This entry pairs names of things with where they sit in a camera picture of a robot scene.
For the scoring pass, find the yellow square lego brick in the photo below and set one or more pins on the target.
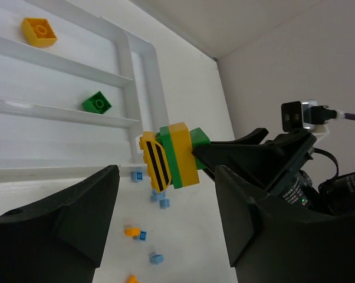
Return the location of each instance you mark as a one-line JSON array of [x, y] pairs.
[[38, 32]]

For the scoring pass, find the green square lego brick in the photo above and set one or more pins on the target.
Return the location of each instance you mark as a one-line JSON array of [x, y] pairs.
[[97, 104]]

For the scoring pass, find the white divided sorting tray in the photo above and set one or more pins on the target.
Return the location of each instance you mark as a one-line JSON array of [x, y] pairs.
[[43, 128]]

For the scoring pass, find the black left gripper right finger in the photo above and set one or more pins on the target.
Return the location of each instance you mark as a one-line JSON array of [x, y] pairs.
[[270, 240]]

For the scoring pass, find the light blue lego lower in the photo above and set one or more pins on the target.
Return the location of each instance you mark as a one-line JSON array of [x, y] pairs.
[[156, 259]]

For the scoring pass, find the light blue lego small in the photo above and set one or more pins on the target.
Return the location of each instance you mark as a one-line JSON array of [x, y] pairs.
[[164, 203]]

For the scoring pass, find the blue lego beside orange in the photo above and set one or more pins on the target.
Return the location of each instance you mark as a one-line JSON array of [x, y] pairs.
[[142, 236]]

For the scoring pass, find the orange lego near blue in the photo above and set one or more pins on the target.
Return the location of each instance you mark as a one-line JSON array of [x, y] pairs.
[[131, 231]]

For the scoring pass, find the blue lego top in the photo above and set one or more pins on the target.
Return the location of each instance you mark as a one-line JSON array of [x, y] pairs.
[[137, 176]]

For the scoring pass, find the orange curved lego right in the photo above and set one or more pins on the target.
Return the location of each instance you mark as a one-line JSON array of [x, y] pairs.
[[132, 279]]

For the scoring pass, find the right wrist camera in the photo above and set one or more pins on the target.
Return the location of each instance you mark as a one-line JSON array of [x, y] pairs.
[[297, 115]]

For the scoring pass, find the large yellow green lego stack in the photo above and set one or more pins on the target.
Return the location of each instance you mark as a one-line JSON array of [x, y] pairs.
[[169, 157]]

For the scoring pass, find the light blue lego pair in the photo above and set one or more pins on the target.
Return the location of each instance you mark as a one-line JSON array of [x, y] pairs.
[[156, 196]]

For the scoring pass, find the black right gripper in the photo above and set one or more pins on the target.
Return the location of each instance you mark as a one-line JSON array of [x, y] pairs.
[[276, 167]]

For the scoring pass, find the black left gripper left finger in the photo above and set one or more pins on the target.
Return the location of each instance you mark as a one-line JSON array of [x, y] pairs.
[[60, 238]]

